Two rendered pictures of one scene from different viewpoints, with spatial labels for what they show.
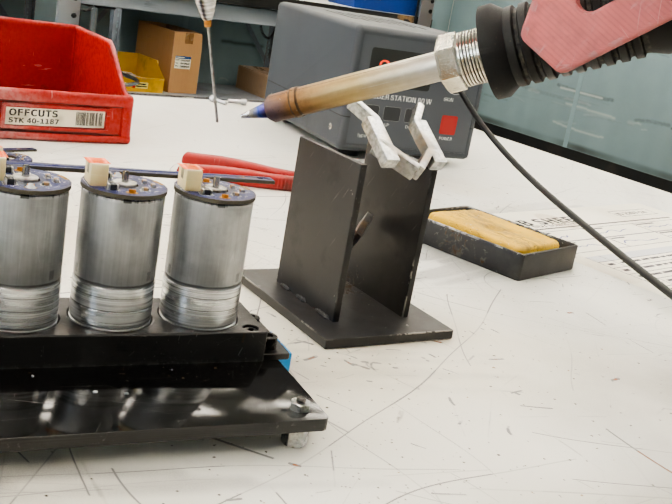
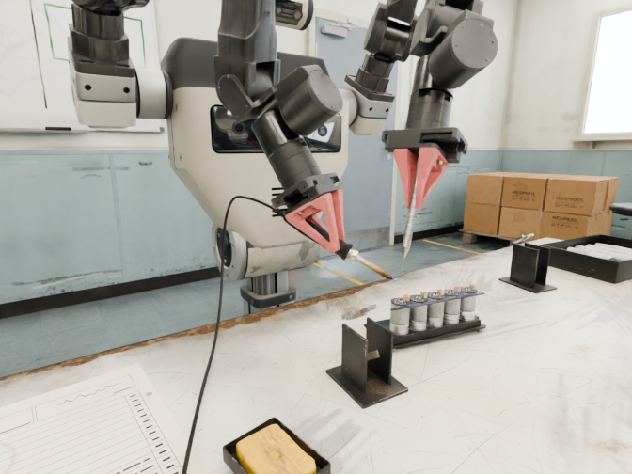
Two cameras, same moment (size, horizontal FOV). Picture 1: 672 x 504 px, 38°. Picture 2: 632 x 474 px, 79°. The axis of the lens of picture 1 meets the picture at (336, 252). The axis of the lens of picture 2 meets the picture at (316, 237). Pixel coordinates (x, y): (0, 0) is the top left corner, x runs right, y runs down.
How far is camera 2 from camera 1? 0.77 m
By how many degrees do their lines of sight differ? 150
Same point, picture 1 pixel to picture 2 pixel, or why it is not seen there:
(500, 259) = (282, 428)
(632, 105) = not seen: outside the picture
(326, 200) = (377, 338)
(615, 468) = (298, 335)
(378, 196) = (359, 351)
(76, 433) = not seen: hidden behind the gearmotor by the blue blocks
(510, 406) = (316, 347)
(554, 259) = (245, 437)
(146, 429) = not seen: hidden behind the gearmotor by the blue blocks
